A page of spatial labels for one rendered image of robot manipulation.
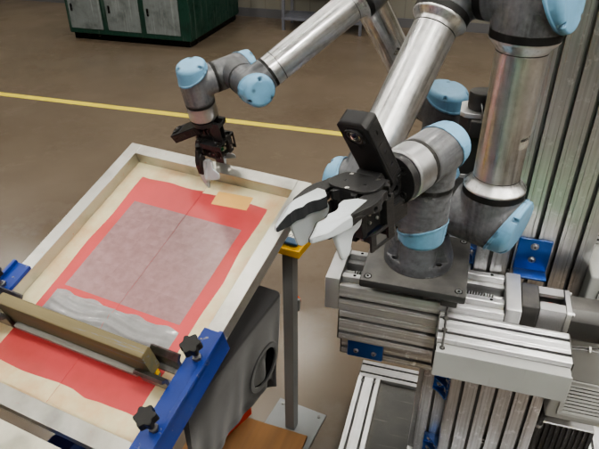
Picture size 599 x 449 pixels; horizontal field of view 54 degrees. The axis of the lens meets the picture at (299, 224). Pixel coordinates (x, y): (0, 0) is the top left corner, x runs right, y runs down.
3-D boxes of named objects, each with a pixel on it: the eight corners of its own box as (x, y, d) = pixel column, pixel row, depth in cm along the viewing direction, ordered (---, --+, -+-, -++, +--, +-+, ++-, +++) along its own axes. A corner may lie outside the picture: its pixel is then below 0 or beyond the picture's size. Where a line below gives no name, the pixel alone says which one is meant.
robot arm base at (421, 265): (454, 245, 136) (460, 208, 130) (449, 284, 123) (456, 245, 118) (389, 234, 139) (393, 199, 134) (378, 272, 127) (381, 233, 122)
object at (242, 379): (258, 374, 191) (253, 288, 171) (282, 382, 188) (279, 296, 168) (174, 492, 156) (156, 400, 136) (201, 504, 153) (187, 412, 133)
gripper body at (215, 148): (223, 166, 153) (213, 129, 144) (196, 159, 156) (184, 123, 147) (237, 148, 158) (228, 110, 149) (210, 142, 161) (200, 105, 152)
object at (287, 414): (280, 398, 257) (274, 212, 205) (326, 416, 249) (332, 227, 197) (256, 436, 240) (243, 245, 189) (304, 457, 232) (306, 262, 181)
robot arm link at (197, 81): (213, 64, 136) (179, 77, 134) (223, 103, 144) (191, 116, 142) (201, 50, 141) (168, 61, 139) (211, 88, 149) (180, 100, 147)
